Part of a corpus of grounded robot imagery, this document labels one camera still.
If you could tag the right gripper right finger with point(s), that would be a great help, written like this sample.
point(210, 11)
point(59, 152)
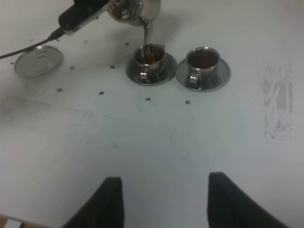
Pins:
point(230, 207)

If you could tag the left steel saucer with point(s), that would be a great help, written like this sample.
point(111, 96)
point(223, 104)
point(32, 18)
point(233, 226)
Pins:
point(170, 65)

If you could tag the right steel saucer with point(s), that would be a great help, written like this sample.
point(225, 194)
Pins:
point(222, 77)

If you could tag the steel teacup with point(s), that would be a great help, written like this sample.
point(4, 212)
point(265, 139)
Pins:
point(149, 62)
point(202, 63)

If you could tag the steel saucer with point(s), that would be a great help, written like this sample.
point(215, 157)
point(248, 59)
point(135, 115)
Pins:
point(222, 77)
point(170, 65)

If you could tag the right steel teacup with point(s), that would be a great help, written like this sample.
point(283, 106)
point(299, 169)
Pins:
point(202, 63)

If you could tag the stainless steel teapot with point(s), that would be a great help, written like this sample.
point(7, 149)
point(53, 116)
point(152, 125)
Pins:
point(136, 13)

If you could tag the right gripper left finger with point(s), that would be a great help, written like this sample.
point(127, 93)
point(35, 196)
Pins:
point(105, 209)

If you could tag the left steel teacup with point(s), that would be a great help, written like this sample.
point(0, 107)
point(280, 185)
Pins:
point(149, 62)

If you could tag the round steel teapot coaster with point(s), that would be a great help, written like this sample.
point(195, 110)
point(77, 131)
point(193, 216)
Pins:
point(39, 61)

